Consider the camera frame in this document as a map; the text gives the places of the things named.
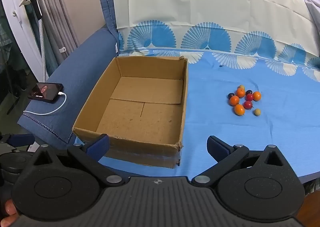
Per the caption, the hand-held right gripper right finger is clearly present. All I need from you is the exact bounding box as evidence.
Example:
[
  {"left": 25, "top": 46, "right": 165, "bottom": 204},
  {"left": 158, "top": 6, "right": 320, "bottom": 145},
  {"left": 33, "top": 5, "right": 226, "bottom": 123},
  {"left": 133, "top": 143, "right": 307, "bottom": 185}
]
[{"left": 192, "top": 136, "right": 285, "bottom": 189}]

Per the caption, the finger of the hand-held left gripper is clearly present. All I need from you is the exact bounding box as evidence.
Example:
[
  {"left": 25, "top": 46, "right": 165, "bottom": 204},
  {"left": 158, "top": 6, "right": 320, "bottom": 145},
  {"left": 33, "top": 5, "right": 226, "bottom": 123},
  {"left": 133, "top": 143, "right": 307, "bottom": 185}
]
[{"left": 0, "top": 133, "right": 35, "bottom": 148}]

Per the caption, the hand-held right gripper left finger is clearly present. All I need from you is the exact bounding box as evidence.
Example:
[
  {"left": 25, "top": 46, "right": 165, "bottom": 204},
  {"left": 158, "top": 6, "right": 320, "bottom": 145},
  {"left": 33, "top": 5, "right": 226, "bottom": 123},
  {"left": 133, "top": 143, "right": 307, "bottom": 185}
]
[{"left": 32, "top": 134, "right": 126, "bottom": 188}]

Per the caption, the brown cardboard box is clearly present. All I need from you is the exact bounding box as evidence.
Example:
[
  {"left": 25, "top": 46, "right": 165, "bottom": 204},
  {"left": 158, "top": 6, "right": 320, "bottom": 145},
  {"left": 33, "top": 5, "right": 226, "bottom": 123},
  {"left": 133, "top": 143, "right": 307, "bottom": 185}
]
[{"left": 72, "top": 55, "right": 188, "bottom": 169}]

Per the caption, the person's left hand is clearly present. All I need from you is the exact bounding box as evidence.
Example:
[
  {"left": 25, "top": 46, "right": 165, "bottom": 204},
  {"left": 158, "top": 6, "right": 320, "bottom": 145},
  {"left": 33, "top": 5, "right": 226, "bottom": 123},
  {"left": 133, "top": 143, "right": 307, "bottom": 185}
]
[{"left": 4, "top": 199, "right": 20, "bottom": 227}]

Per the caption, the black smartphone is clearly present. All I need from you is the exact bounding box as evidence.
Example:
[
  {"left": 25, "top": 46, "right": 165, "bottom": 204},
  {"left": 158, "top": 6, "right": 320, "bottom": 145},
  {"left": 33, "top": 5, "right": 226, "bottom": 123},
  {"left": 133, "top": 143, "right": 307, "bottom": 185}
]
[{"left": 27, "top": 83, "right": 63, "bottom": 104}]

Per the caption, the blue sofa cover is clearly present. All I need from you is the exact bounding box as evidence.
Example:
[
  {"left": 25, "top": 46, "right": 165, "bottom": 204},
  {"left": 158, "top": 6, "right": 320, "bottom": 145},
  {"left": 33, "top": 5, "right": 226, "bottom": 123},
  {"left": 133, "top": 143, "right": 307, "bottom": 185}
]
[{"left": 17, "top": 0, "right": 120, "bottom": 144}]

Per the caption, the white door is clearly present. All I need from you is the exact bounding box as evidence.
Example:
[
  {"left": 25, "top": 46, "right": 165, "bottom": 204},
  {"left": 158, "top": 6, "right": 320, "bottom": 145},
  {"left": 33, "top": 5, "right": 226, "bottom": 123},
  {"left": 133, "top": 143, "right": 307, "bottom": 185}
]
[{"left": 0, "top": 0, "right": 47, "bottom": 80}]

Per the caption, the grey curtain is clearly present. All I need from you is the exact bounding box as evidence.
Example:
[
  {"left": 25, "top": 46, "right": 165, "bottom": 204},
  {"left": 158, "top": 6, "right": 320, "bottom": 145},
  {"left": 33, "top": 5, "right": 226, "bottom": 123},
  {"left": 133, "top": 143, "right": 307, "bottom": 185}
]
[{"left": 30, "top": 0, "right": 79, "bottom": 78}]

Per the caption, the grey cloth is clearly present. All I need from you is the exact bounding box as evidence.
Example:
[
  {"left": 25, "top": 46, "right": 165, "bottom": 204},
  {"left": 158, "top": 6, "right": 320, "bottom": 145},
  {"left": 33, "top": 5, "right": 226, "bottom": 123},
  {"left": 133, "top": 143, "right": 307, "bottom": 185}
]
[{"left": 292, "top": 0, "right": 320, "bottom": 33}]

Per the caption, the white charging cable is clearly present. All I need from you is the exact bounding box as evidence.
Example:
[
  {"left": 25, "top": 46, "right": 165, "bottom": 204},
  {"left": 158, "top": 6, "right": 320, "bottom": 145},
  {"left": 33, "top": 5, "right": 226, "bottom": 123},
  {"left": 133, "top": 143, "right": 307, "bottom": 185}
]
[{"left": 23, "top": 92, "right": 67, "bottom": 116}]

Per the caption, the braided steamer hose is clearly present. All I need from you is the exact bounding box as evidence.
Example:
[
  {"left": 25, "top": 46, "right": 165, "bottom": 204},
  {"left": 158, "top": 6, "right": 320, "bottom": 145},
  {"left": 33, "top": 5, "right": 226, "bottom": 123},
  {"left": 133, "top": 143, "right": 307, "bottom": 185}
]
[{"left": 39, "top": 17, "right": 48, "bottom": 81}]

